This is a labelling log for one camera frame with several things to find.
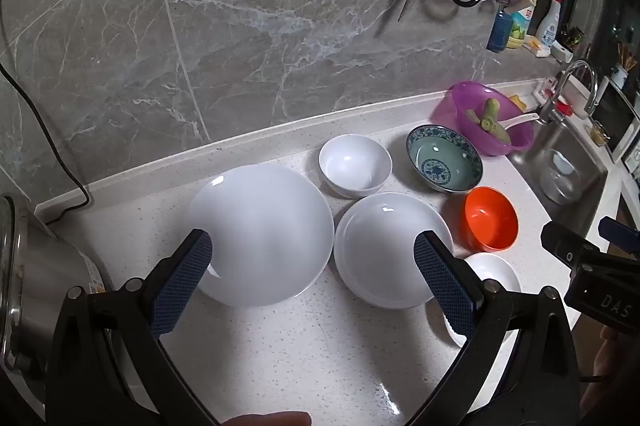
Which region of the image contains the white utensil cup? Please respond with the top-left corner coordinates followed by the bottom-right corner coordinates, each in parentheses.
top-left (612, 51), bottom-right (638, 89)

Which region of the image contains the steel sink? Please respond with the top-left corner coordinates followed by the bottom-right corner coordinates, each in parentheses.
top-left (510, 116), bottom-right (611, 247)

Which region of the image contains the person's left hand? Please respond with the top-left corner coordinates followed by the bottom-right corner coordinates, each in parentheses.
top-left (220, 411), bottom-right (313, 426)

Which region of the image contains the blue patterned bowl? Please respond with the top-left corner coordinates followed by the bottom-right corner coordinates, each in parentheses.
top-left (405, 124), bottom-right (485, 193)

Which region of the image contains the white spray bottle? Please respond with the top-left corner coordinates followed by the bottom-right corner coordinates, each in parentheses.
top-left (535, 0), bottom-right (566, 48)

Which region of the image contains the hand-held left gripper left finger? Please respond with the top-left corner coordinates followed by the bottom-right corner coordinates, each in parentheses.
top-left (44, 228), bottom-right (221, 426)

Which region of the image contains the green vegetable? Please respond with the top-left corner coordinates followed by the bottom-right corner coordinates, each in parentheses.
top-left (465, 97), bottom-right (512, 144)

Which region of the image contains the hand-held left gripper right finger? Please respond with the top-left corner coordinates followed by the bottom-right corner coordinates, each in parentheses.
top-left (405, 230), bottom-right (586, 426)

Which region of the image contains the white bowl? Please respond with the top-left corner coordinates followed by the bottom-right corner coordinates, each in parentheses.
top-left (318, 134), bottom-right (393, 200)

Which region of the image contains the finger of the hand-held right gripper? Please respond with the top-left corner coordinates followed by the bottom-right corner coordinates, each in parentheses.
top-left (541, 221), bottom-right (608, 267)
top-left (599, 216), bottom-right (640, 254)

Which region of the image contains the metal faucet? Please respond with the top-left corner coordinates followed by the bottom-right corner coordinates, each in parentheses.
top-left (537, 59), bottom-right (598, 127)

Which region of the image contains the steel rice cooker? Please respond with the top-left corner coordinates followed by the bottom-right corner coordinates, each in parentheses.
top-left (0, 193), bottom-right (146, 412)

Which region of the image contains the orange bowl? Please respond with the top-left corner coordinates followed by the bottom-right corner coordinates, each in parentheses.
top-left (464, 186), bottom-right (520, 253)

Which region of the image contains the white spoon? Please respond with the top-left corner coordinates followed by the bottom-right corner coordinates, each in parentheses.
top-left (500, 112), bottom-right (541, 132)

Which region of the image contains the purple plastic basin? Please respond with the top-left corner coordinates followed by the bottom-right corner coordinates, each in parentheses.
top-left (431, 80), bottom-right (536, 157)

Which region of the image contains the small white dish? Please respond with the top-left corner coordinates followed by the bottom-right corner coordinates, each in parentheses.
top-left (425, 252), bottom-right (523, 349)

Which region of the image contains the deep white plate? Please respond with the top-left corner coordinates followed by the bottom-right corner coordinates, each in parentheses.
top-left (334, 192), bottom-right (456, 311)

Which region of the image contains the yellow dish soap bottle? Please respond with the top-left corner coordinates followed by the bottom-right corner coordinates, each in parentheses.
top-left (505, 0), bottom-right (543, 51)

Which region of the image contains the glass bowl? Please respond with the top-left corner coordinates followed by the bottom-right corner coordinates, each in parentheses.
top-left (539, 149), bottom-right (583, 205)

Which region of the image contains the black power cable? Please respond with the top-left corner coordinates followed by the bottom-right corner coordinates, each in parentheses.
top-left (0, 61), bottom-right (93, 224)

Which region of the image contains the large white plate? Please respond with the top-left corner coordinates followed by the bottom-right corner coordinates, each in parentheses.
top-left (187, 163), bottom-right (336, 309)

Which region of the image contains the blue bottle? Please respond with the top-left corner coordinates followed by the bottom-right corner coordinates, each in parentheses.
top-left (486, 3), bottom-right (515, 53)

